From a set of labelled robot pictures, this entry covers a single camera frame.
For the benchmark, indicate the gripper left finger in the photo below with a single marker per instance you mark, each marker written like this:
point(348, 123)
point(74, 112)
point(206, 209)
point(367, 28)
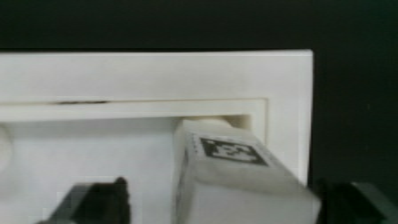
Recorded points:
point(94, 204)

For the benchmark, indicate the white table leg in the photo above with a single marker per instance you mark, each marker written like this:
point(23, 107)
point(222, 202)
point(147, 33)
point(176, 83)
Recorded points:
point(232, 188)

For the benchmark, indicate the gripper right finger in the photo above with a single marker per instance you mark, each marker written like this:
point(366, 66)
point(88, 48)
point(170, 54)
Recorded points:
point(353, 203)

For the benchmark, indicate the white U-shaped fence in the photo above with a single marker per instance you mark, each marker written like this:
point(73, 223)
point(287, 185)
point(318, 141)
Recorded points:
point(64, 86)

